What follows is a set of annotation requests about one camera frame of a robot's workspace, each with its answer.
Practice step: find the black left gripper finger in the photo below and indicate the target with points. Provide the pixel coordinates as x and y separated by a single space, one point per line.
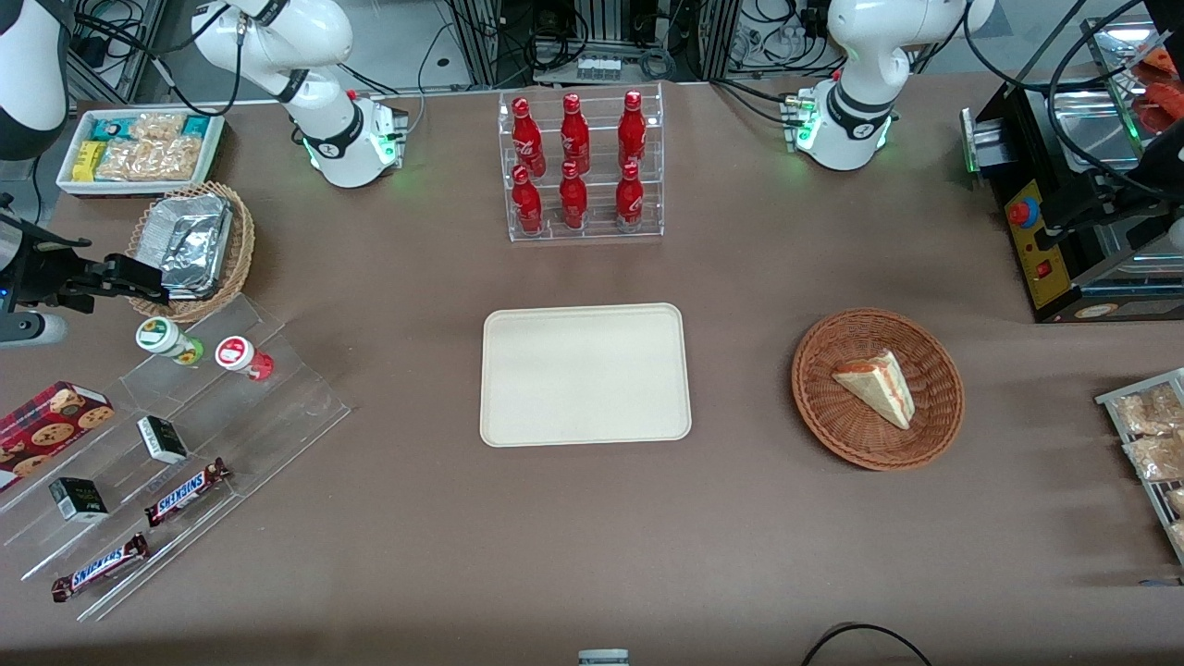
1064 239

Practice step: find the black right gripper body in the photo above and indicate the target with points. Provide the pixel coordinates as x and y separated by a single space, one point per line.
55 276

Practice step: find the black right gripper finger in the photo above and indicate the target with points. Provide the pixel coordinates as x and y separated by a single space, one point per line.
134 291
137 269

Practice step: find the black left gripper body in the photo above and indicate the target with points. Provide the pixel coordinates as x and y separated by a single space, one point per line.
1103 196

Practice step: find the green gum bottle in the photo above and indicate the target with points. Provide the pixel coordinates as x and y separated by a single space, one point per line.
162 337

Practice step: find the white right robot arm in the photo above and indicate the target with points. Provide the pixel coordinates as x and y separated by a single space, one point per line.
344 148

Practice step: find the red gum bottle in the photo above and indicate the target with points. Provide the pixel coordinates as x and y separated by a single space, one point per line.
237 353

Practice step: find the beige serving tray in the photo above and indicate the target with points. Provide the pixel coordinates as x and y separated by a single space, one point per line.
585 375

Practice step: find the red emergency stop button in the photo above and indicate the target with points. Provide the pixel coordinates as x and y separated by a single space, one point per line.
1023 213

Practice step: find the black sealing machine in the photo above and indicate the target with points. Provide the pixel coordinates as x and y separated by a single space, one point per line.
1064 296

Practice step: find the stack of foil trays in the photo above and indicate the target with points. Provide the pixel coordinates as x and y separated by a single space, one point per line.
196 245

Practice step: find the white snack bin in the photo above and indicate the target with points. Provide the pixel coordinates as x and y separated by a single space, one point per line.
139 188

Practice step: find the red snack packet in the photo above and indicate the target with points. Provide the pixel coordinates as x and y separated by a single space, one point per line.
1164 106

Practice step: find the wicker basket with foil trays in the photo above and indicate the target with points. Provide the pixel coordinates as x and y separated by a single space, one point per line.
242 245

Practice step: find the clear rice cracker bag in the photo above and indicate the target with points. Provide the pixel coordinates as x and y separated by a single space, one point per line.
148 160
157 128

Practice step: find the yellow snack pack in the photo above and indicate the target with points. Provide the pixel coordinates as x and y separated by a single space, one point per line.
88 161

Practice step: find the teal snack pack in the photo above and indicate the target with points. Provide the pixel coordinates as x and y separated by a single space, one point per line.
196 127
109 129

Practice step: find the small black box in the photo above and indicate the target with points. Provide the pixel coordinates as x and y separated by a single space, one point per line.
79 499
163 439

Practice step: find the red plaid cookie box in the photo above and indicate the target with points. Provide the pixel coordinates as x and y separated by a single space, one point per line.
51 427

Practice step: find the clear acrylic stepped stand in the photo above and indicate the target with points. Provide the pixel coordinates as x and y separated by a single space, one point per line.
277 407

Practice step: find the clear snack bag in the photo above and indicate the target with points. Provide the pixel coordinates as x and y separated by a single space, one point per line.
1156 458
1152 412

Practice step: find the Snickers bar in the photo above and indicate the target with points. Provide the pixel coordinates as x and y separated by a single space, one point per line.
185 492
100 568

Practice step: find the wrapped triangle sandwich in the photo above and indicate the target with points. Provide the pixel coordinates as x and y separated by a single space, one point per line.
879 387

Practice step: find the round wicker basket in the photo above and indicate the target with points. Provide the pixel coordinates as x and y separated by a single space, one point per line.
823 416

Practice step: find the red cola bottle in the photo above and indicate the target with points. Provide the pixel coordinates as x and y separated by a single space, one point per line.
527 139
573 202
527 205
629 199
574 134
632 129

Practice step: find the clear acrylic bottle rack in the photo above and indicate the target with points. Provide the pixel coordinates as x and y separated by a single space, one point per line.
597 231

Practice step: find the white power strip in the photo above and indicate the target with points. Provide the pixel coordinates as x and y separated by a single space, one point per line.
598 68

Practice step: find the small grey device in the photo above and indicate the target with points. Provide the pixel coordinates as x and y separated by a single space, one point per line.
603 658

